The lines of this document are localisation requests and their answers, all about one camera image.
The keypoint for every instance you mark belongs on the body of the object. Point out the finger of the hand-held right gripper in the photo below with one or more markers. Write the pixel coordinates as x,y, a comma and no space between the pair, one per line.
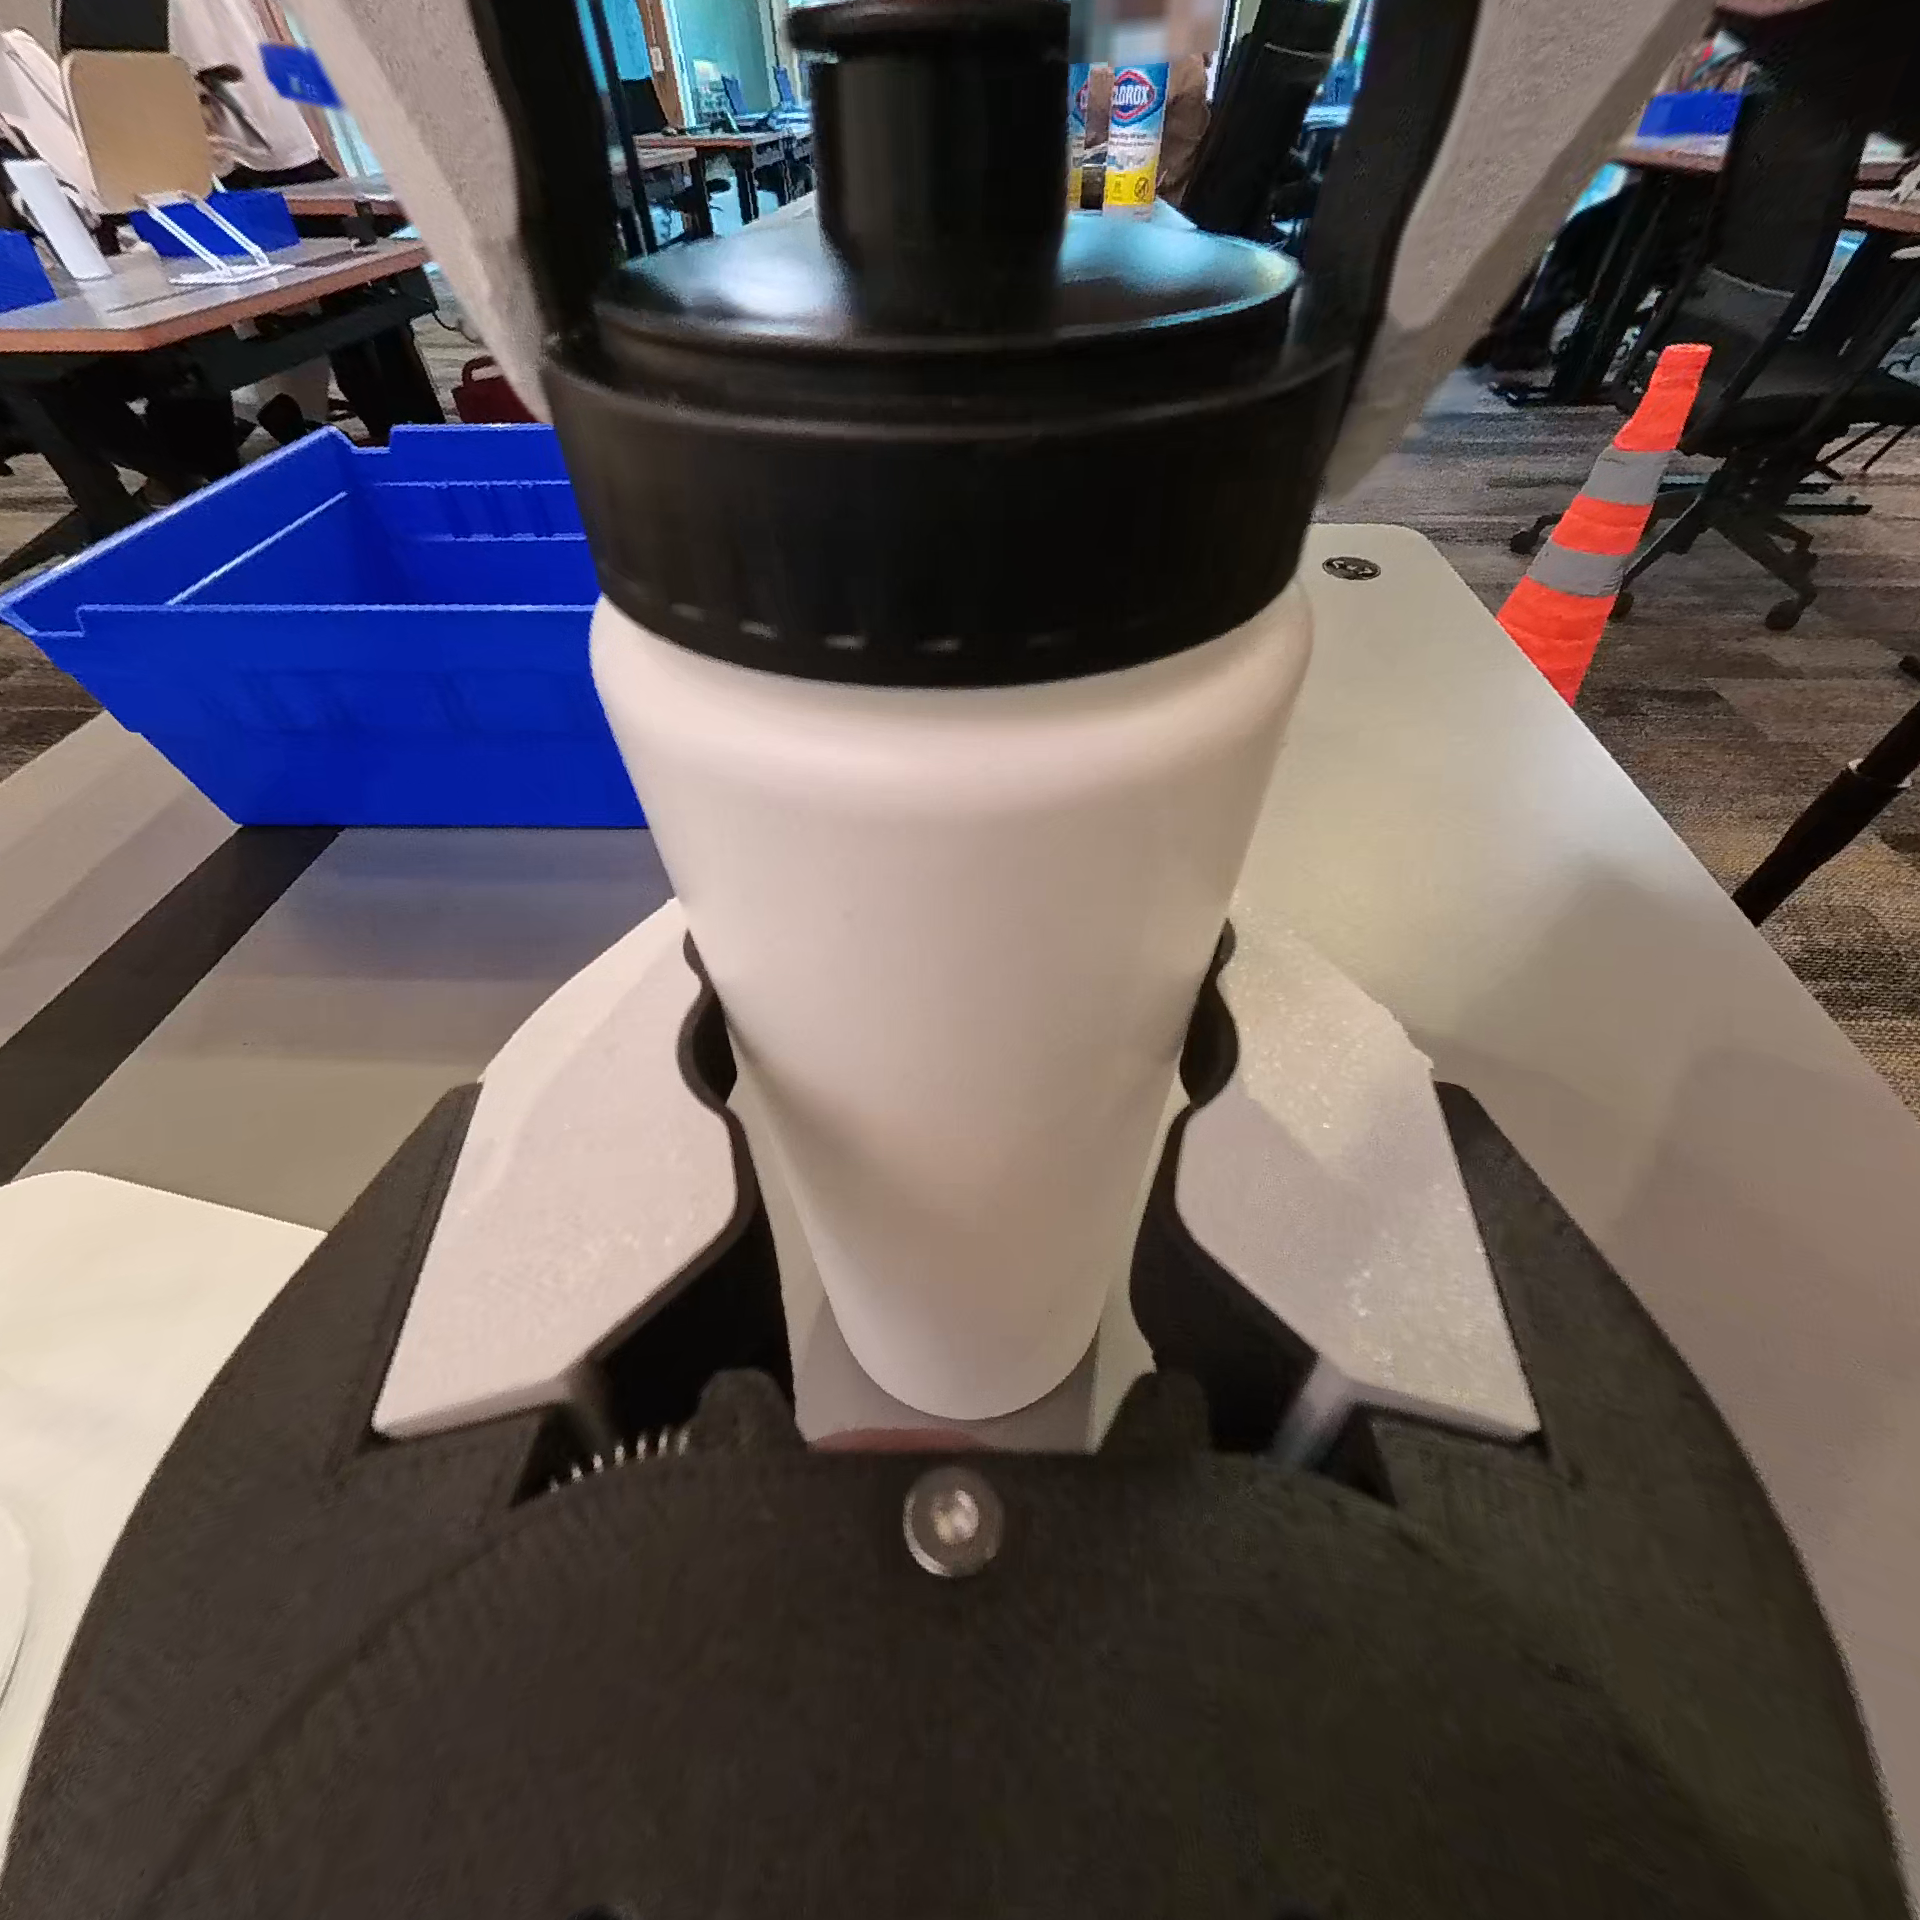
1515,135
450,135

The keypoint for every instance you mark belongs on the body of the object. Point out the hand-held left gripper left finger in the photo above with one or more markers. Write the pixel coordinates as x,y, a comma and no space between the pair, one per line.
571,1231

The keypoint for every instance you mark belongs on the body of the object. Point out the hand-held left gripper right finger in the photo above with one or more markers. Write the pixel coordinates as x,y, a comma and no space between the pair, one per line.
1351,1200

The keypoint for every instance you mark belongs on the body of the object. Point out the white bottle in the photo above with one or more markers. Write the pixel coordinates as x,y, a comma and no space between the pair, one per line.
960,961

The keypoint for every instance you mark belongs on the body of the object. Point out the black bottle lid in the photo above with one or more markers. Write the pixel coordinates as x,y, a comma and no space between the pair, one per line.
946,496

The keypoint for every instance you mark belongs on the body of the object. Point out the small blue plastic bin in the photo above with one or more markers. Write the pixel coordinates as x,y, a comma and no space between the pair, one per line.
218,221
25,269

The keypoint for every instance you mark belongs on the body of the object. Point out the red container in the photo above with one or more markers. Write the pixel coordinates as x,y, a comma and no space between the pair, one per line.
491,393

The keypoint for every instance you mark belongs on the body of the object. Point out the wooden top desk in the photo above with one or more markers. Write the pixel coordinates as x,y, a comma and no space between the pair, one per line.
210,300

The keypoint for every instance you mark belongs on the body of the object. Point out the black office chair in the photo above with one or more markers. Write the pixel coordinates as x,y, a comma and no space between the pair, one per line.
1801,332

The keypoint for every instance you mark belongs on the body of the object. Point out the white wipes canister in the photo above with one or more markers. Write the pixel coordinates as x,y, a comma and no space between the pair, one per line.
1126,135

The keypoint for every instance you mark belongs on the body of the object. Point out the orange traffic cone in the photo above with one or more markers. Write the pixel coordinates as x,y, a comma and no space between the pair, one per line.
1601,539

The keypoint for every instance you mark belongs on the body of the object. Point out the black slanted stand leg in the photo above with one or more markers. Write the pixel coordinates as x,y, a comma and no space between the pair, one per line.
1831,811

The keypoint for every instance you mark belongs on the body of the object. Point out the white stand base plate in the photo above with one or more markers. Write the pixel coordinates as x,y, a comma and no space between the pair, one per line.
135,1351

